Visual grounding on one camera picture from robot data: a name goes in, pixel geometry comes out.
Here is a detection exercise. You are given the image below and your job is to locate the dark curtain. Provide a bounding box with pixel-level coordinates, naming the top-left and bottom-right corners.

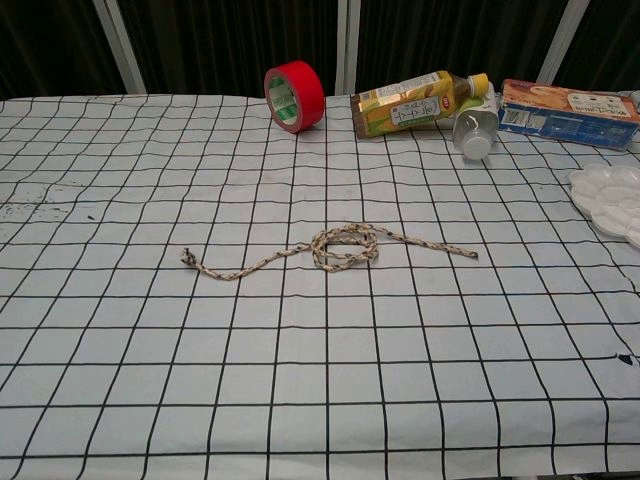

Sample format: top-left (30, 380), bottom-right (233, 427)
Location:
top-left (0, 0), bottom-right (640, 101)

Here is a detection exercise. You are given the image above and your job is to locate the yellow label tea bottle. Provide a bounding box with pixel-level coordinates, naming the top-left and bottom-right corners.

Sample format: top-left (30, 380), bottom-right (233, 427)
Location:
top-left (349, 70), bottom-right (490, 140)

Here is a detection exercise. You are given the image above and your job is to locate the white paint palette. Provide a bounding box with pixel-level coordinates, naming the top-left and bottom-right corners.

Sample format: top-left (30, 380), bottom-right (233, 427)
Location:
top-left (568, 163), bottom-right (640, 245)

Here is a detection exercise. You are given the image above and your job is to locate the clear plastic bottle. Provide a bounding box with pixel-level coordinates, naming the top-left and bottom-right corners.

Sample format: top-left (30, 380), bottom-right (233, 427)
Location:
top-left (452, 92), bottom-right (501, 162)

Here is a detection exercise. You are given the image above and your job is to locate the red tape roll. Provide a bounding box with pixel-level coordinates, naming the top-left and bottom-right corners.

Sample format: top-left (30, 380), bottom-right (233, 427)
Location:
top-left (263, 60), bottom-right (327, 135)

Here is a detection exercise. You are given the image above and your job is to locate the beige braided rope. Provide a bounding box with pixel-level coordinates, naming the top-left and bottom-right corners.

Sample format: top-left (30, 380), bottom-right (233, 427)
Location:
top-left (179, 223), bottom-right (480, 281)

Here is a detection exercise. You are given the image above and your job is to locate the white black grid tablecloth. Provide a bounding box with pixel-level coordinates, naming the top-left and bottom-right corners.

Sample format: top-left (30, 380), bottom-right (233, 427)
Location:
top-left (0, 93), bottom-right (640, 480)

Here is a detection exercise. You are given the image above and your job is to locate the white frame post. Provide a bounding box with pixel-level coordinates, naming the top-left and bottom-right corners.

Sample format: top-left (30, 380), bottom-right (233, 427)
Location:
top-left (333, 0), bottom-right (362, 96)
top-left (536, 0), bottom-right (592, 85)
top-left (92, 0), bottom-right (147, 95)

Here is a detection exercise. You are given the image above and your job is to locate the blue and orange box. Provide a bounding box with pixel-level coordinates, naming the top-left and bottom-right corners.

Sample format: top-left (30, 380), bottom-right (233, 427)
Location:
top-left (497, 78), bottom-right (640, 150)

